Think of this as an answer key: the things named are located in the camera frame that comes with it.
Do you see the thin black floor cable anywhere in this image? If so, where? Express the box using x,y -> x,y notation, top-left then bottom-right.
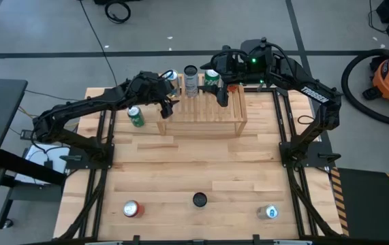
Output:
23,88 -> 84,103

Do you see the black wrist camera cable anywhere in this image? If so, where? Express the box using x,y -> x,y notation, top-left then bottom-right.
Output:
159,69 -> 176,81

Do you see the black hazard-striped floor mat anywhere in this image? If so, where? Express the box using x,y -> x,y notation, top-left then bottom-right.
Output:
330,166 -> 389,242

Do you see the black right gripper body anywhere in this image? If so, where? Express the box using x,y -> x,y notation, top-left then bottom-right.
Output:
222,37 -> 277,86

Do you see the long black floor cable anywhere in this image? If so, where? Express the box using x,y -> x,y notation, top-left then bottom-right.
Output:
78,0 -> 119,88

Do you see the wooden slatted shelf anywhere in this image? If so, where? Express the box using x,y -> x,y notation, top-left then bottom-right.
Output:
155,73 -> 249,136

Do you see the white paper sheet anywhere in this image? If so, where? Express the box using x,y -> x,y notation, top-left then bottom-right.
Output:
15,144 -> 71,185

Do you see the blue silver Red Bull can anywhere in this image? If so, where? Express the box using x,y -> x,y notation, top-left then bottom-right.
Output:
166,69 -> 182,99
256,203 -> 279,221

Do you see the coiled black cable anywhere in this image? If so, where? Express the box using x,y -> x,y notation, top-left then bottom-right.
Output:
104,0 -> 132,25

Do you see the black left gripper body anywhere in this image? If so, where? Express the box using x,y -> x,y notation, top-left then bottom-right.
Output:
130,70 -> 175,105

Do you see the white Celsius can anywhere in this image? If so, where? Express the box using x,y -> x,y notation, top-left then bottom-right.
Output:
192,192 -> 208,208
183,64 -> 200,99

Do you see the black aluminium table frame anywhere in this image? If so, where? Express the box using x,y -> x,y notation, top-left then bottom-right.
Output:
52,86 -> 345,245

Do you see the green Sprite can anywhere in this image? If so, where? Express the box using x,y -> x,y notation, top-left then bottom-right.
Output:
203,69 -> 221,88
127,105 -> 146,129

